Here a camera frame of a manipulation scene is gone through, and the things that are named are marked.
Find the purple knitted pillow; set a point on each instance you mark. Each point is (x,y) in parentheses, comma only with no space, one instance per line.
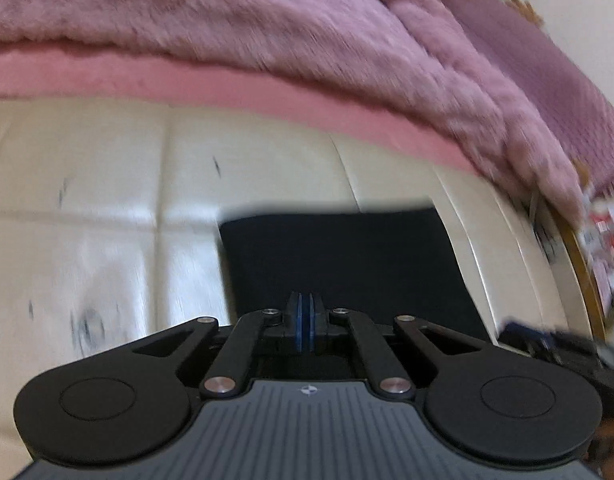
(537,60)

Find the black pants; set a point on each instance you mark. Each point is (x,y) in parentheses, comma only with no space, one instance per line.
(347,260)

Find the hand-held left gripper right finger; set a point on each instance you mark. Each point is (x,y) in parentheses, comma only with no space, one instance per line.
(313,322)

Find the fluffy pink blanket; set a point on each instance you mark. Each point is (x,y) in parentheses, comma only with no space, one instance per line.
(267,20)

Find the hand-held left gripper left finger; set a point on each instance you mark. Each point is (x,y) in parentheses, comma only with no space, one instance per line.
(299,322)

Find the pile of colourful packets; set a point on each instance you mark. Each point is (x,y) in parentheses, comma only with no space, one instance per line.
(609,240)

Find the wooden bed frame edge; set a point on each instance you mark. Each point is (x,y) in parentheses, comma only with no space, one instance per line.
(584,280)

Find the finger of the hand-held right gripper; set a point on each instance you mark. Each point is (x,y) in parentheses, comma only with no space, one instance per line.
(522,337)

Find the smooth pink bed sheet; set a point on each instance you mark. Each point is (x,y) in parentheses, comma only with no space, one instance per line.
(197,85)

